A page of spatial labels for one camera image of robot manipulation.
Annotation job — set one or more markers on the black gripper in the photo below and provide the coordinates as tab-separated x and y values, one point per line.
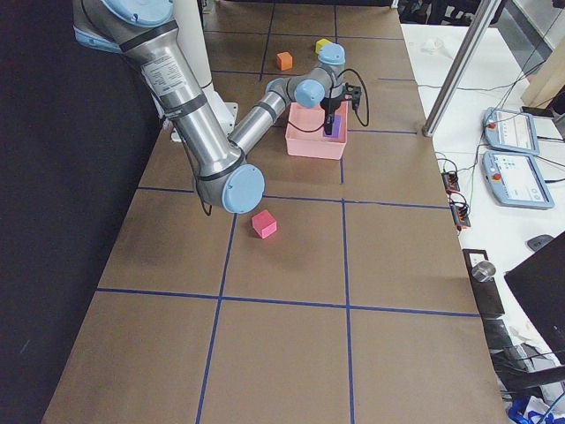
332	104

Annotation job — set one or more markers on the purple foam block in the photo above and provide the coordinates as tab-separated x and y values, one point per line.
332	129

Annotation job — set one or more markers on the yellow foam block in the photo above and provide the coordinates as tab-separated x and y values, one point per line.
322	45

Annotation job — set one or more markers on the orange foam block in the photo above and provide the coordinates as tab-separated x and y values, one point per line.
284	61

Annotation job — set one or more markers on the red foam block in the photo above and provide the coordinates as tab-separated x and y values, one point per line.
264	224

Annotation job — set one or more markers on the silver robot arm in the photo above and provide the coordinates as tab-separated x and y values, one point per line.
163	41

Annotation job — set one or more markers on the pink plastic bin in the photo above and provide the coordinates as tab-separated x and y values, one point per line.
304	134

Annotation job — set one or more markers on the orange black connector box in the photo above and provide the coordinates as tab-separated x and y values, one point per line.
451	181

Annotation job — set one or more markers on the upper teach pendant tablet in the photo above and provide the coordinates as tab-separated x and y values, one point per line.
508	130

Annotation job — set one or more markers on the teach pendant tablet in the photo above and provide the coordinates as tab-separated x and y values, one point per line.
515	180
508	130

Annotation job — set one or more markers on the lower teach pendant tablet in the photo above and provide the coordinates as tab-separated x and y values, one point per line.
515	180

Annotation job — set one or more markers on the metal cup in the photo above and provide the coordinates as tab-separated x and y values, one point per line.
483	271

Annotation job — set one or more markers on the black computer mouse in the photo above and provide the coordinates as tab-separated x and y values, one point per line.
538	242

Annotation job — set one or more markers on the black monitor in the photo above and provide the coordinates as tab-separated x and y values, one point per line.
538	286

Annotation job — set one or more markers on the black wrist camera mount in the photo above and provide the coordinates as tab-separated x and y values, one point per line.
352	93

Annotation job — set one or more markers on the aluminium frame post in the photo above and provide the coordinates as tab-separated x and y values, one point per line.
483	18

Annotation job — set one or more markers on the white pedestal column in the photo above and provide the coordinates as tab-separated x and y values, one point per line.
191	41

